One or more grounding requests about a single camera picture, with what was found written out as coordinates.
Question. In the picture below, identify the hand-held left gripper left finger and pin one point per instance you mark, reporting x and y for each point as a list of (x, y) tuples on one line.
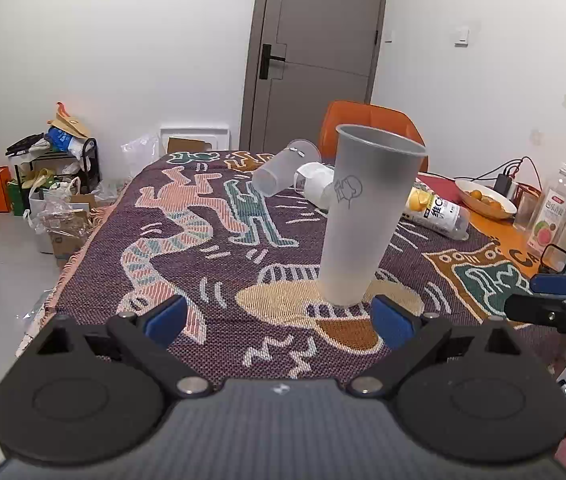
[(165, 321)]

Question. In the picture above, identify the green box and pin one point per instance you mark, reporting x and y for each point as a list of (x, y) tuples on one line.
[(15, 197)]

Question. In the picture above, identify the white paper cup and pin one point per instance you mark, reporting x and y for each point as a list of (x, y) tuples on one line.
[(315, 185)]

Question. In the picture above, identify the brown kraft paper bag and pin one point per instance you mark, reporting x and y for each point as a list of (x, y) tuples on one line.
[(68, 122)]

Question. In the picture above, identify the orange fruits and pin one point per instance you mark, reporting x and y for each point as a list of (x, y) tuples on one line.
[(485, 199)]

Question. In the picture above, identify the printed blanket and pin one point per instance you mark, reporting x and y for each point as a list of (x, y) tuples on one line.
[(113, 240)]

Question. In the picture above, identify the flat cardboard box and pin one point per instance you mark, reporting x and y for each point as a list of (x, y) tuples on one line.
[(188, 146)]

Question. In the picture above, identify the clear drinking glass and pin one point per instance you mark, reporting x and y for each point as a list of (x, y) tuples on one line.
[(525, 212)]

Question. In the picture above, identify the pink label drink bottle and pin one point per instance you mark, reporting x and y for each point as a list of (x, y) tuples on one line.
[(550, 220)]

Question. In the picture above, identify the blue white plastic bag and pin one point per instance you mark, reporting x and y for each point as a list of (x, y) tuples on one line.
[(65, 141)]

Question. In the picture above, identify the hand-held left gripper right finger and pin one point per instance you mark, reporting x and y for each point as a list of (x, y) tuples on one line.
[(390, 324)]

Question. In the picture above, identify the grey door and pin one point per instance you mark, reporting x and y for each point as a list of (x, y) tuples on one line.
[(323, 35)]

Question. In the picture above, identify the red basket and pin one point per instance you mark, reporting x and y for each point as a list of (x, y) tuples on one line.
[(525, 191)]

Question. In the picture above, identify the orange chair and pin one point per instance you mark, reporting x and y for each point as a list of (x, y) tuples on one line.
[(363, 120)]

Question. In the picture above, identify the tall frosted plastic cup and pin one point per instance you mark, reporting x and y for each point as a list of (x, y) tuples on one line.
[(363, 220)]

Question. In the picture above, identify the white bowl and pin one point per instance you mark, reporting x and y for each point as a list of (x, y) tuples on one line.
[(468, 200)]

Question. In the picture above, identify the black shelf rack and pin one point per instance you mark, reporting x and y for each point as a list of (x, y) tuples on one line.
[(90, 165)]

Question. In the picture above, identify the white light switch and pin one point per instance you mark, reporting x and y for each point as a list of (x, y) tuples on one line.
[(461, 36)]

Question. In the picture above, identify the clear plastic cup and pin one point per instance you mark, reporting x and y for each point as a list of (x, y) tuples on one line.
[(280, 170)]

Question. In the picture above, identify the yellow label plastic bottle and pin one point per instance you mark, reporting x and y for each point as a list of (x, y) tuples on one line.
[(438, 212)]

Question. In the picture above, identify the clear plastic bag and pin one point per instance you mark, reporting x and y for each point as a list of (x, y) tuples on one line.
[(143, 155)]

